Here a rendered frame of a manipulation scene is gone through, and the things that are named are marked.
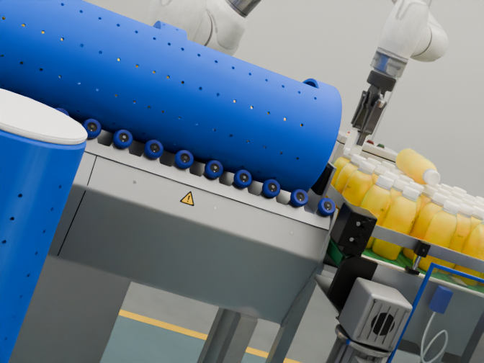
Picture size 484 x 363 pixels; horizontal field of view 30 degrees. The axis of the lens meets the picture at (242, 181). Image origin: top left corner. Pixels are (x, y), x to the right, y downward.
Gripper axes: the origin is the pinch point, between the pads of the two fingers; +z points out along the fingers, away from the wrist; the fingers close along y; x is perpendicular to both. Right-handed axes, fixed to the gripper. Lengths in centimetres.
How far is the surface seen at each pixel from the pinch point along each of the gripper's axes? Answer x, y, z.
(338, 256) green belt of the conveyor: -6.9, 34.2, 22.8
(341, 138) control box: -1.2, -7.7, 1.0
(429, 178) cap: 14.1, 20.8, -0.5
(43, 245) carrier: -78, 75, 27
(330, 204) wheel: -11.0, 27.0, 13.0
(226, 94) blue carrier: -46, 30, -4
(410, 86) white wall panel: 124, -252, -11
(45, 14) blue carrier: -89, 28, -7
